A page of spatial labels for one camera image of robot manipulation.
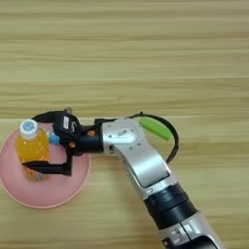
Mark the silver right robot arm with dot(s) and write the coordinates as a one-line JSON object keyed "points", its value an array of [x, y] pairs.
{"points": [[146, 162]]}

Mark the orange juice bottle white cap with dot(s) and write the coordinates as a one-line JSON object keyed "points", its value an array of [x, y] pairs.
{"points": [[31, 146]]}

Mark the pink round plate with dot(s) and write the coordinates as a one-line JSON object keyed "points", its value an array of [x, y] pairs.
{"points": [[55, 191]]}

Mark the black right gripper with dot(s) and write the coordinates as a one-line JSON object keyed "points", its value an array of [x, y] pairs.
{"points": [[89, 140]]}

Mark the green flat plastic piece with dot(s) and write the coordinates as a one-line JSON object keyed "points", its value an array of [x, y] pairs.
{"points": [[155, 128]]}

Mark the black box white label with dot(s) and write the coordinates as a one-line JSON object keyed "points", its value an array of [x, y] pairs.
{"points": [[66, 126]]}

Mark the blue cylindrical tube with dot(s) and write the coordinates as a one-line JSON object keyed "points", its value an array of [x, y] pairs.
{"points": [[53, 138]]}

